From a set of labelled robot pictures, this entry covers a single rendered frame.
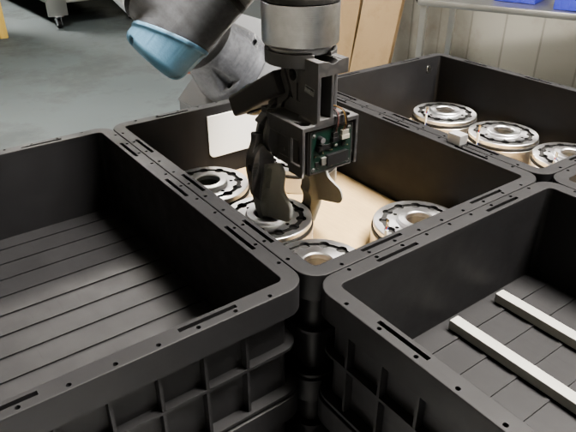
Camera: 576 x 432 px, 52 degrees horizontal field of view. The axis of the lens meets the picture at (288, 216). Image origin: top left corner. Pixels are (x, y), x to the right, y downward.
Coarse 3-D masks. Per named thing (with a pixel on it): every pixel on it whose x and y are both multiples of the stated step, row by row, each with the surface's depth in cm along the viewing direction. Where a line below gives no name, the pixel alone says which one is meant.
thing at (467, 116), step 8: (424, 104) 99; (432, 104) 99; (440, 104) 100; (448, 104) 99; (456, 104) 99; (416, 112) 95; (424, 112) 95; (464, 112) 95; (472, 112) 95; (432, 120) 92; (440, 120) 92; (448, 120) 93; (456, 120) 93; (464, 120) 92; (472, 120) 93
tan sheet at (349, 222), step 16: (336, 176) 82; (352, 192) 78; (368, 192) 78; (320, 208) 74; (336, 208) 74; (352, 208) 74; (368, 208) 74; (320, 224) 71; (336, 224) 71; (352, 224) 71; (368, 224) 71; (336, 240) 68; (352, 240) 68; (368, 240) 68
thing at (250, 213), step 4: (248, 208) 66; (252, 208) 66; (248, 212) 66; (252, 212) 66; (256, 212) 67; (248, 216) 65; (252, 216) 65; (252, 220) 64; (256, 220) 64; (260, 220) 64; (264, 220) 64; (268, 220) 64; (272, 220) 64; (276, 220) 64; (280, 220) 64; (256, 224) 64; (260, 224) 64; (264, 224) 64; (268, 224) 64; (272, 224) 64; (276, 224) 64; (280, 224) 64
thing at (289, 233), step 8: (248, 200) 69; (240, 208) 67; (296, 208) 68; (304, 208) 67; (296, 216) 66; (304, 216) 66; (288, 224) 65; (296, 224) 65; (304, 224) 64; (272, 232) 63; (280, 232) 64; (288, 232) 63; (296, 232) 63; (304, 232) 64; (280, 240) 62; (288, 240) 62
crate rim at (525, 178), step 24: (144, 120) 73; (168, 120) 75; (384, 120) 73; (144, 144) 66; (432, 144) 68; (168, 168) 61; (504, 168) 61; (504, 192) 56; (240, 216) 52; (432, 216) 52; (456, 216) 52; (264, 240) 49; (384, 240) 49; (288, 264) 46; (336, 264) 46; (312, 288) 45
